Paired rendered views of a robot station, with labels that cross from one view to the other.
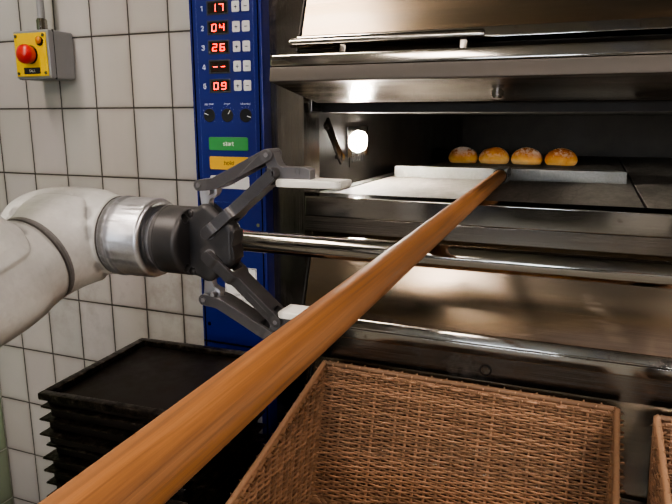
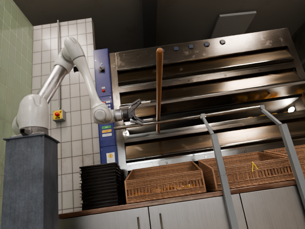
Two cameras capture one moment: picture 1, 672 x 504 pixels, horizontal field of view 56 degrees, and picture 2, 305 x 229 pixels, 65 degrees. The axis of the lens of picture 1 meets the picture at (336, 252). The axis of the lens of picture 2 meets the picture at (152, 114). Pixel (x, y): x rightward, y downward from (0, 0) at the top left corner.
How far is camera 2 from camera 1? 132 cm
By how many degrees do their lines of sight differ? 37
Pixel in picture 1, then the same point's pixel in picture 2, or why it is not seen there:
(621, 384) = (191, 158)
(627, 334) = (189, 147)
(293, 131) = (120, 123)
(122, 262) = (118, 116)
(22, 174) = not seen: hidden behind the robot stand
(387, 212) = (141, 135)
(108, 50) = (75, 113)
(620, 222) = (183, 129)
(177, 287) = (92, 163)
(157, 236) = (124, 111)
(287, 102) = not seen: hidden behind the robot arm
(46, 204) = not seen: hidden behind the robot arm
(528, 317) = (172, 149)
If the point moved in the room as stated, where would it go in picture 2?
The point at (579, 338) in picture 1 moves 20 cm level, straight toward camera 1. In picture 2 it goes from (182, 150) to (183, 146)
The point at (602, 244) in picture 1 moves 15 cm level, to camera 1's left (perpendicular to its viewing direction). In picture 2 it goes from (181, 133) to (166, 134)
